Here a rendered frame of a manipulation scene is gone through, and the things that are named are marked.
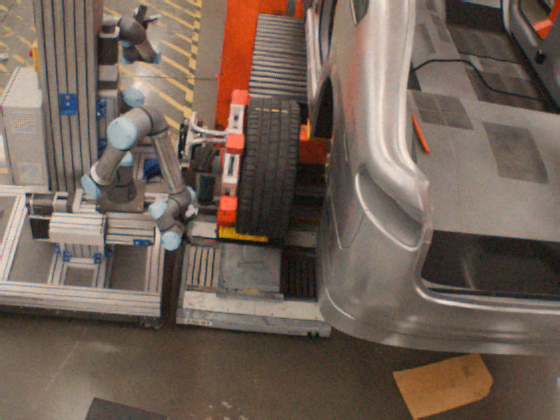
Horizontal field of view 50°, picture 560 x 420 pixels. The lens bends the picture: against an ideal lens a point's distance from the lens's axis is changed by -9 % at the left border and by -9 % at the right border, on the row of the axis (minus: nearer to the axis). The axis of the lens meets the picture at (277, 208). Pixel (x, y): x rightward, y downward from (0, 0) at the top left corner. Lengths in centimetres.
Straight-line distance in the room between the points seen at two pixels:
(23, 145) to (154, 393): 137
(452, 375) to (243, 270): 129
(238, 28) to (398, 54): 112
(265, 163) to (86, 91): 85
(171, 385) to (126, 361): 27
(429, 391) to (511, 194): 113
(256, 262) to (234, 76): 100
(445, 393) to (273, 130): 168
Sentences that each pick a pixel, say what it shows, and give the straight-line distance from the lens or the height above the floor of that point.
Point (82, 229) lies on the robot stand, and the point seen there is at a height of 73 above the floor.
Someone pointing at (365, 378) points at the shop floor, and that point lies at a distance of 350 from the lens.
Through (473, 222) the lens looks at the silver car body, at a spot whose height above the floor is 92.
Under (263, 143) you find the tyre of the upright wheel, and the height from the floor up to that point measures 113.
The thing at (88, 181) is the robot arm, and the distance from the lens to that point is 278.
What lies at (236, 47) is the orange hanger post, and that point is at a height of 123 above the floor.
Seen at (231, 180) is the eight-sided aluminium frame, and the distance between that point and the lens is 289.
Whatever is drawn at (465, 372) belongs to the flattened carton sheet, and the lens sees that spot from 370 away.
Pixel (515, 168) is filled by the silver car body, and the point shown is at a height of 104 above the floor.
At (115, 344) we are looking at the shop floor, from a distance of 347.
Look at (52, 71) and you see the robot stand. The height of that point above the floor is 139.
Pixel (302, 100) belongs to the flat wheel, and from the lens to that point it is 434.
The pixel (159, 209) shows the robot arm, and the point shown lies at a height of 106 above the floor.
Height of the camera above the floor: 284
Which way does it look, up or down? 42 degrees down
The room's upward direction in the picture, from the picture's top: 10 degrees clockwise
